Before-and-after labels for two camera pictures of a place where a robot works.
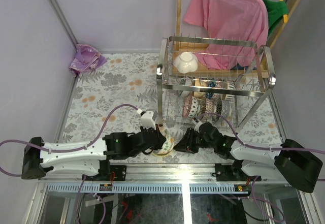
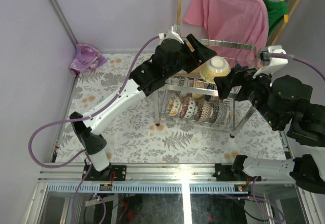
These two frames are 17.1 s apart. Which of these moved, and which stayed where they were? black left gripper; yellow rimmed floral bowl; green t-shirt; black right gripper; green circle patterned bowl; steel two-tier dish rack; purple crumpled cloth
Moved: black right gripper; black left gripper; yellow rimmed floral bowl; green circle patterned bowl
Stayed: purple crumpled cloth; steel two-tier dish rack; green t-shirt
